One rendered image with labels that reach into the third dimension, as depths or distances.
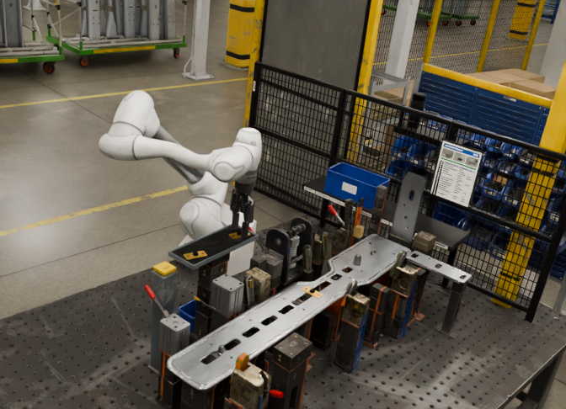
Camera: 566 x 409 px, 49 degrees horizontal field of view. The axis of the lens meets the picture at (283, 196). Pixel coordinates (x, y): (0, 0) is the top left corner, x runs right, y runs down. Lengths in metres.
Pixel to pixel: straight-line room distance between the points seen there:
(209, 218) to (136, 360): 0.76
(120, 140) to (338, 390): 1.32
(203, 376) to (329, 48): 3.25
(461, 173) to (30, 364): 2.10
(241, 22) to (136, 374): 8.05
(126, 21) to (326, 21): 5.83
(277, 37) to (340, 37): 0.69
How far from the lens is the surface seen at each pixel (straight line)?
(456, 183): 3.19
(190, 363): 2.11
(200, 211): 2.92
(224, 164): 2.16
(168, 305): 2.35
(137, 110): 2.64
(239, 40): 10.11
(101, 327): 2.76
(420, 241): 3.00
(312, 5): 4.93
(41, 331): 2.77
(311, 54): 4.95
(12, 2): 9.27
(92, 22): 9.92
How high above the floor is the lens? 2.36
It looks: 24 degrees down
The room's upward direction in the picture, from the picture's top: 7 degrees clockwise
